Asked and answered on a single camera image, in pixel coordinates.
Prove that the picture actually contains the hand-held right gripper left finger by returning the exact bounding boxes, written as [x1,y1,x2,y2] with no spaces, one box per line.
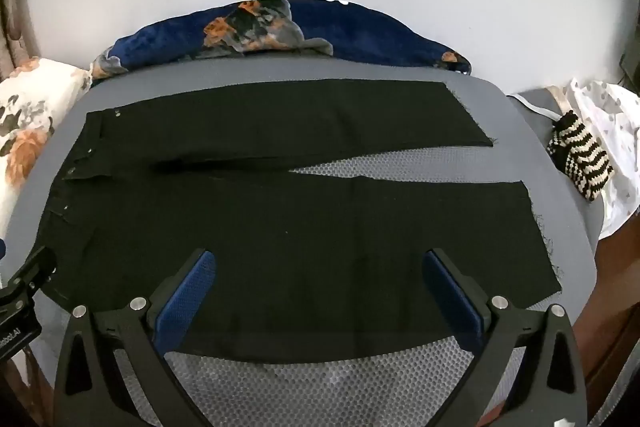
[52,249,218,427]

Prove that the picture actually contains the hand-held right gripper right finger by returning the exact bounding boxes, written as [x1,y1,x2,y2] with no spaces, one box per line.
[421,248,589,427]

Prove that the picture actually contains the black pants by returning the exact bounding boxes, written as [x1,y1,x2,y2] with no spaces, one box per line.
[37,78,562,365]

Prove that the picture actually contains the grey mesh mattress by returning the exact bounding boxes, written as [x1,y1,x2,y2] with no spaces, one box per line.
[7,56,601,427]

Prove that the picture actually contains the black and cream striped knit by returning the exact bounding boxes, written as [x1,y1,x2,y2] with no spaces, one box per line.
[546,111,615,202]

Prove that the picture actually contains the grey cloth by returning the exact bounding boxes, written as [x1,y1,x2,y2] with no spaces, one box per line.
[509,86,568,124]

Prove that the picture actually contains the white floral pillow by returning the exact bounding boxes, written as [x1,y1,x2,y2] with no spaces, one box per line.
[0,57,94,248]

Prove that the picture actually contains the white patterned cloth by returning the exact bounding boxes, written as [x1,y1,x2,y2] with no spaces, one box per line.
[562,77,640,240]

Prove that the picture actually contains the blue floral blanket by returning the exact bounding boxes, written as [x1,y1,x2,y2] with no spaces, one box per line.
[90,0,473,80]

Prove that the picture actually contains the brown wooden bed frame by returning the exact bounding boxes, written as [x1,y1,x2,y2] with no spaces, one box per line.
[582,207,640,408]

